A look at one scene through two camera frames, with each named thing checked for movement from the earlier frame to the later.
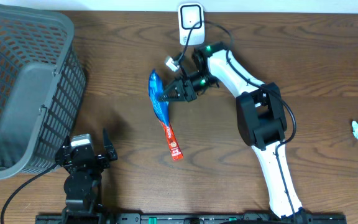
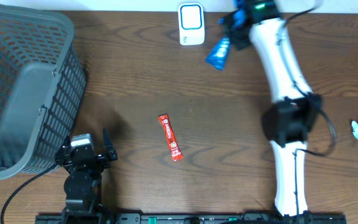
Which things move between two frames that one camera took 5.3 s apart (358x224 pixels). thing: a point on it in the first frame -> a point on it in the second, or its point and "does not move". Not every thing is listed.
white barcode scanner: [189, 15] does not move
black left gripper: [103, 162] does not move
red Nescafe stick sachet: [172, 142] does not move
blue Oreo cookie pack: [161, 108] -> [216, 57]
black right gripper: [178, 86] -> [236, 41]
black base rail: [299, 218] does not move
